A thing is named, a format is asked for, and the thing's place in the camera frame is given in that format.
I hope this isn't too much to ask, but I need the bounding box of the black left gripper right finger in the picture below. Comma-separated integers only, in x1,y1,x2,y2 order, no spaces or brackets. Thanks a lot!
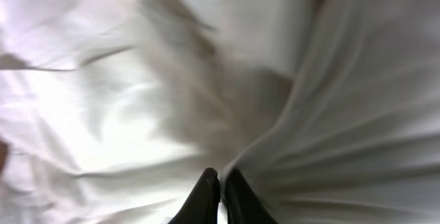
222,168,277,224

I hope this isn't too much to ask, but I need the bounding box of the white printed t-shirt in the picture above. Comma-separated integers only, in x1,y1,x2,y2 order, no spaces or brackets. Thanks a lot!
1,0,439,223

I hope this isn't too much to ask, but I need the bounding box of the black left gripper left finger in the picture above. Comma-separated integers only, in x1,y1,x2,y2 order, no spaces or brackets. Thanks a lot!
168,168,220,224

